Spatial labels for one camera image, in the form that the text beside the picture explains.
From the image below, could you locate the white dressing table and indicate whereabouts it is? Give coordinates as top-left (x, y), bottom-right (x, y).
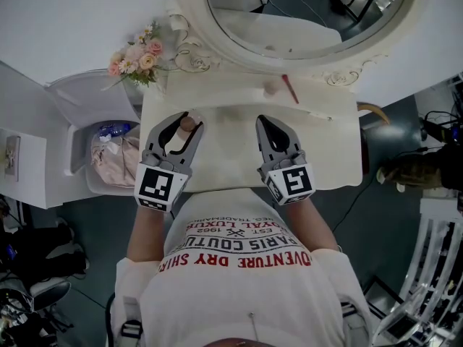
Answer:
top-left (138, 69), bottom-right (365, 195)

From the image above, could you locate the person's left forearm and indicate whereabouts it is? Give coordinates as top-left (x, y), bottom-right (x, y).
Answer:
top-left (126, 203), bottom-right (175, 264)

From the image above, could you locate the white side cabinet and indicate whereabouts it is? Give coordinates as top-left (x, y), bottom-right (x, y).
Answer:
top-left (0, 61), bottom-right (75, 210)

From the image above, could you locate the small beige round object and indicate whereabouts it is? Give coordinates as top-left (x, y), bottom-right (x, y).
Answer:
top-left (179, 116), bottom-right (198, 133)

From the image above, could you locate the pink cloth bag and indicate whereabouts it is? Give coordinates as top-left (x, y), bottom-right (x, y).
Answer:
top-left (90, 128), bottom-right (142, 189)

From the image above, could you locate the black equipment pile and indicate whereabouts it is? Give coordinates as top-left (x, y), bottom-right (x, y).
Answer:
top-left (0, 193), bottom-right (90, 347)

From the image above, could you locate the oval white framed mirror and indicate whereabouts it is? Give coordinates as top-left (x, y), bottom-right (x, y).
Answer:
top-left (165, 0), bottom-right (432, 87)

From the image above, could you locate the wooden chair armrest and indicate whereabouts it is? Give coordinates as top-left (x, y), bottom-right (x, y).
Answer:
top-left (355, 100), bottom-right (391, 127)

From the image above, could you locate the white printed t-shirt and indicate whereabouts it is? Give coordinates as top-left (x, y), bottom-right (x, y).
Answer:
top-left (109, 189), bottom-right (374, 347)

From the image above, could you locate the white storage bin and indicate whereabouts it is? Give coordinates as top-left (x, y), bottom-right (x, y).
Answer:
top-left (66, 120), bottom-right (146, 197)

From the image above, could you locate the grey buckled shoulder strap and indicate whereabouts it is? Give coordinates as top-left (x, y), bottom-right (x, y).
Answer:
top-left (118, 294), bottom-right (145, 347)

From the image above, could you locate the black floor cable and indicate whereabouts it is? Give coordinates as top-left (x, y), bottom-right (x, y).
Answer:
top-left (331, 177), bottom-right (367, 233)

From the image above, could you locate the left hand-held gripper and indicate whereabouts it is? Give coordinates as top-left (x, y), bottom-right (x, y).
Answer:
top-left (133, 111), bottom-right (205, 213)

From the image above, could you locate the white flower vase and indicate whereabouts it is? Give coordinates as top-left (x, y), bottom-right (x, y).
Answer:
top-left (124, 80), bottom-right (146, 99)

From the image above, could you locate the blue plastic bottle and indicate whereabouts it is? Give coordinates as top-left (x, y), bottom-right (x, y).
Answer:
top-left (97, 121), bottom-right (132, 141)

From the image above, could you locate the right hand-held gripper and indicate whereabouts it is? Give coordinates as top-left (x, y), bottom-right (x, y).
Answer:
top-left (255, 114), bottom-right (318, 207)

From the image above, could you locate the person's right forearm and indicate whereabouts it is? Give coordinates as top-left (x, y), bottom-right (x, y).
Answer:
top-left (285, 199), bottom-right (340, 253)

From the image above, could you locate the pink flower bouquet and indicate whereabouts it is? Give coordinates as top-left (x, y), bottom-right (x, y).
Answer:
top-left (107, 21), bottom-right (164, 88)

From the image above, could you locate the small picture frame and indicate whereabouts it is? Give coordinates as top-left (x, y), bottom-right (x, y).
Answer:
top-left (4, 134), bottom-right (22, 183)

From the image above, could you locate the white metal rack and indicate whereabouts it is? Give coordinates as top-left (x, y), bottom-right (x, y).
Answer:
top-left (372, 197), bottom-right (463, 347)

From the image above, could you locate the red stick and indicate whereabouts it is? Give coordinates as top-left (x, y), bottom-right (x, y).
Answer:
top-left (281, 74), bottom-right (301, 106)

